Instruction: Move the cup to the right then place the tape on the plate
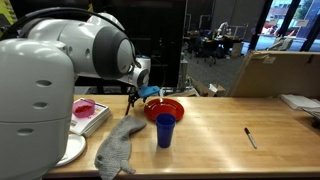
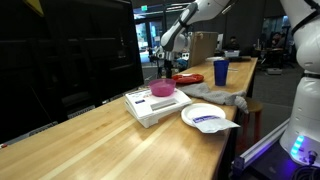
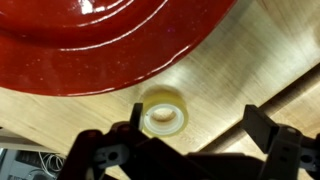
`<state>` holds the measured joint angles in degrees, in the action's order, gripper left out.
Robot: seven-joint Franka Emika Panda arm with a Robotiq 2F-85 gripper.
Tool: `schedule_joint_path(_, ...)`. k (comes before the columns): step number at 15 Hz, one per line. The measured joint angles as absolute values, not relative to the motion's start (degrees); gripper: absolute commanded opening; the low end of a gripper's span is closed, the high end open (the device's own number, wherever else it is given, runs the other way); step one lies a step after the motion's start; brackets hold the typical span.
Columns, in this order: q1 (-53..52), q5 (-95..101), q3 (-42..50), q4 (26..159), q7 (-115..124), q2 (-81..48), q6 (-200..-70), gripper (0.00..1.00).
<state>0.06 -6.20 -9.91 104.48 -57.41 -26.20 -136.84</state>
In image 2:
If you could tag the white blue labelled packet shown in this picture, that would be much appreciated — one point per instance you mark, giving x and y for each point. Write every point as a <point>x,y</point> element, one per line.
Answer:
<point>213,123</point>

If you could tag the white digital scale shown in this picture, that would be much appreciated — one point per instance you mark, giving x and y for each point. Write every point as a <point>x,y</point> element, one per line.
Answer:
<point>150,106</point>

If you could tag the blue plastic cup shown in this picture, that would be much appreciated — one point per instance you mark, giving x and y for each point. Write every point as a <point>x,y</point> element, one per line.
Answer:
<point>221,73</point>

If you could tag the green exit sign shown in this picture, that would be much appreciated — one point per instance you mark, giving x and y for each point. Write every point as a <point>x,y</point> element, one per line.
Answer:
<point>144,7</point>

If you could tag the aluminium rail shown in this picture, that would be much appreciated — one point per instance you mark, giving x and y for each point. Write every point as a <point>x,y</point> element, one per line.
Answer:
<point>260,146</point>

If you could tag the brown cardboard board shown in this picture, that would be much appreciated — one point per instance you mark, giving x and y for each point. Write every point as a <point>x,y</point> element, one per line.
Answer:
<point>203,50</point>

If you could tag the pink plastic bowl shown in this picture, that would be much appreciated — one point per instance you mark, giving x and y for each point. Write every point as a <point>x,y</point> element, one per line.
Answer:
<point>161,87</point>

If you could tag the white paper stack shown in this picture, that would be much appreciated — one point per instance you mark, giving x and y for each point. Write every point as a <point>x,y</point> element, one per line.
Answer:
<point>215,59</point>

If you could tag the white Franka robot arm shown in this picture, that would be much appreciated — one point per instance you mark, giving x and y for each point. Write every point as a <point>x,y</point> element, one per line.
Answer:
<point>306,100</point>

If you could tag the large black monitor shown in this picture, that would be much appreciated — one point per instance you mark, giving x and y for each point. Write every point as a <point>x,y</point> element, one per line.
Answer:
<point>66,56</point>

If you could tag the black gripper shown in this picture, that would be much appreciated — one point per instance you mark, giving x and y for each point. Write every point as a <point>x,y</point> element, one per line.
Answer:
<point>169,66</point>

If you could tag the black marker pen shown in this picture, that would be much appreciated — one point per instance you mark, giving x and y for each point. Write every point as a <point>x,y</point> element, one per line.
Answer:
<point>233,69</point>

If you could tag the white paper plate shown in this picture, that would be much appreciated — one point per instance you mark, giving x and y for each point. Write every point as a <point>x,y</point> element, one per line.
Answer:
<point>200,110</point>

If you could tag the grey knitted cloth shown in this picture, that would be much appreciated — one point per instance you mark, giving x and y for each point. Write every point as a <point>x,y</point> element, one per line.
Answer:
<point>213,95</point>

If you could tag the red plate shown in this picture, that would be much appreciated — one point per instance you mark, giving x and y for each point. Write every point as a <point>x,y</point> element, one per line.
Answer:
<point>189,78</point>

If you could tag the white plastic bin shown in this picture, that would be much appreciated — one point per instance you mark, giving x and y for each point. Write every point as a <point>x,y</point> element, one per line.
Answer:
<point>232,53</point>

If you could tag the wooden stool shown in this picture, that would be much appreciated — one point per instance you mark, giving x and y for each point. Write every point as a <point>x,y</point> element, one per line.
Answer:
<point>253,106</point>

